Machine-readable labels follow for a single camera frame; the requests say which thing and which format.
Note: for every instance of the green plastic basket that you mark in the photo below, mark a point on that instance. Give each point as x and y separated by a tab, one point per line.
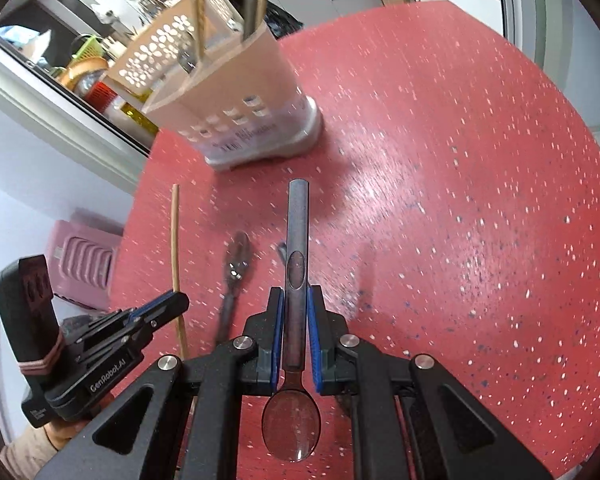
87	46

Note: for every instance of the red plastic basket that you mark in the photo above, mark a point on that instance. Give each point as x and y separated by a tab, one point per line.
102	95

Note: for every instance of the beige plastic utensil holder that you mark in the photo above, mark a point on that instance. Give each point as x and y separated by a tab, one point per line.
240	80

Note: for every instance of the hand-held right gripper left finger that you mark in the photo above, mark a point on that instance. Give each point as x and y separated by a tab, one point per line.
279	345

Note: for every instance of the orange plastic basin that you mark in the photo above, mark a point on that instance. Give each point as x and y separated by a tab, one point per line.
80	71

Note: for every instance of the black bag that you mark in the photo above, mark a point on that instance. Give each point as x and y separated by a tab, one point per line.
285	17

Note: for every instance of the person's left hand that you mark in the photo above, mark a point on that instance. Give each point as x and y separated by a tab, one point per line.
65	430

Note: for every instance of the plain wooden chopstick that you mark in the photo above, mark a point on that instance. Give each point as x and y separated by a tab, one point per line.
200	20
176	240

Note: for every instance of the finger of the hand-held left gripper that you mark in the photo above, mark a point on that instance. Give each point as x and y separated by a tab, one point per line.
152	303
165	312

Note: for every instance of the pink plastic stool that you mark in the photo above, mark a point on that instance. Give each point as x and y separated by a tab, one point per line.
85	265

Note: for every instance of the cooking oil bottle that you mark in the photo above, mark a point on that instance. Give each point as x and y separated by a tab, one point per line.
135	113

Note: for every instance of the person's left forearm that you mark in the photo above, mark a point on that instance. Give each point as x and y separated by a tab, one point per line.
25	452

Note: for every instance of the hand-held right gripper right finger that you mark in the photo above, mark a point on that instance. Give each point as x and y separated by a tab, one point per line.
314	345

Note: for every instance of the beige flower-cutout plastic basket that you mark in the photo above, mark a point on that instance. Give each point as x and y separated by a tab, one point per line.
150	55

